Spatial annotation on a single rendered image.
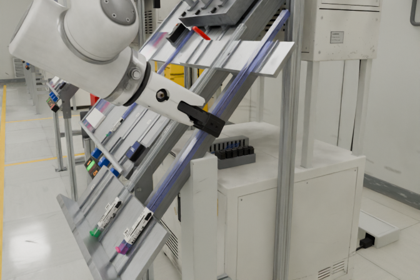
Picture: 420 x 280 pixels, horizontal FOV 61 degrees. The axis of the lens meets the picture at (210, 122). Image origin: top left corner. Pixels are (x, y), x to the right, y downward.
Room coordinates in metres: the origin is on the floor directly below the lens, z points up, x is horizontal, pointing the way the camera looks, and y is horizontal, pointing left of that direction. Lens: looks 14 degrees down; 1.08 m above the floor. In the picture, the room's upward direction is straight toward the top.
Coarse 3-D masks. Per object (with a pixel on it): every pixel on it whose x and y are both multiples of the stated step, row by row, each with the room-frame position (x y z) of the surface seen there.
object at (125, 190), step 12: (240, 24) 0.77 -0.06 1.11; (228, 48) 0.74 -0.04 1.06; (216, 60) 0.73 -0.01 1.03; (204, 84) 0.71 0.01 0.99; (168, 132) 0.67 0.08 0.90; (156, 144) 0.66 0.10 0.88; (144, 168) 0.64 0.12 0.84; (132, 180) 0.63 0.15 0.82; (120, 192) 0.63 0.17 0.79; (96, 228) 0.59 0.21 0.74
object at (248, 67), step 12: (288, 12) 0.68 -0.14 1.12; (276, 24) 0.67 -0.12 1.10; (264, 36) 0.66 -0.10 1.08; (264, 48) 0.65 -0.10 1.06; (252, 60) 0.64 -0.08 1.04; (240, 72) 0.63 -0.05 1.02; (240, 84) 0.62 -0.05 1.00; (228, 96) 0.61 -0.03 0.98; (216, 108) 0.60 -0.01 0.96; (204, 132) 0.58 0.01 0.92; (192, 144) 0.58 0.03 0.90; (180, 168) 0.56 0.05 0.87; (168, 180) 0.55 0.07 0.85; (156, 192) 0.55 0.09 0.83; (156, 204) 0.54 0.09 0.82; (120, 252) 0.50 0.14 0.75
